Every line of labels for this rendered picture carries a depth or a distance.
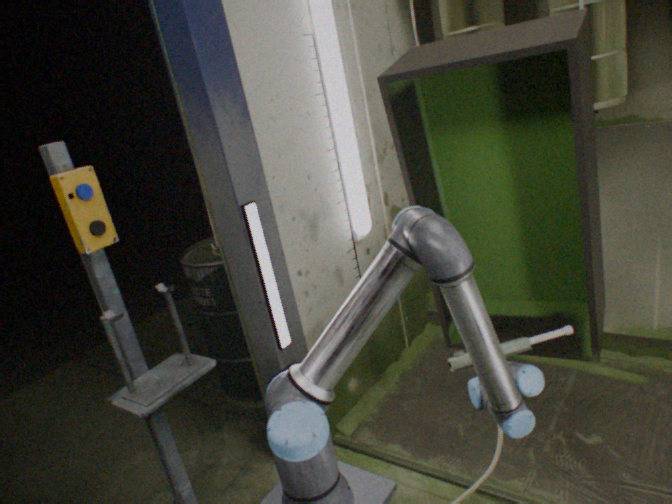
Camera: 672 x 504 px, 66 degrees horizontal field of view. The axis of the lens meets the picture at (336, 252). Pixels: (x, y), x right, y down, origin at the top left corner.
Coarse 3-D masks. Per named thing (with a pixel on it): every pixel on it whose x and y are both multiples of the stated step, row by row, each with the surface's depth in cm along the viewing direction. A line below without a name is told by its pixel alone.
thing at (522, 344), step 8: (568, 328) 194; (536, 336) 193; (544, 336) 193; (552, 336) 193; (504, 344) 190; (512, 344) 190; (520, 344) 190; (528, 344) 190; (456, 352) 189; (504, 352) 189; (512, 352) 190; (520, 352) 190; (448, 360) 190; (456, 360) 187; (464, 360) 187; (456, 368) 187; (464, 368) 187
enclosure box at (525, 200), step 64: (448, 64) 158; (512, 64) 183; (576, 64) 143; (448, 128) 207; (512, 128) 196; (576, 128) 153; (448, 192) 224; (512, 192) 211; (576, 192) 199; (512, 256) 228; (576, 256) 215; (448, 320) 230; (512, 320) 230; (576, 320) 218
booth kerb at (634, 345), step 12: (432, 312) 324; (612, 336) 265; (624, 336) 261; (636, 336) 258; (648, 336) 255; (612, 348) 267; (624, 348) 264; (636, 348) 260; (648, 348) 257; (660, 348) 253
